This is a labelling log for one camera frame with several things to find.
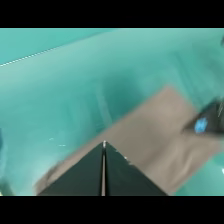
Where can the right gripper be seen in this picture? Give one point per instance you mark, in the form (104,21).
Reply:
(207,118)

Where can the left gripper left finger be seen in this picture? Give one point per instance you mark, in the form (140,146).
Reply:
(81,176)

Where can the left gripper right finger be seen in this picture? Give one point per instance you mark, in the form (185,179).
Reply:
(128,176)

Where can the grey garment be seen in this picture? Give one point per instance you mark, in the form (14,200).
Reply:
(156,140)

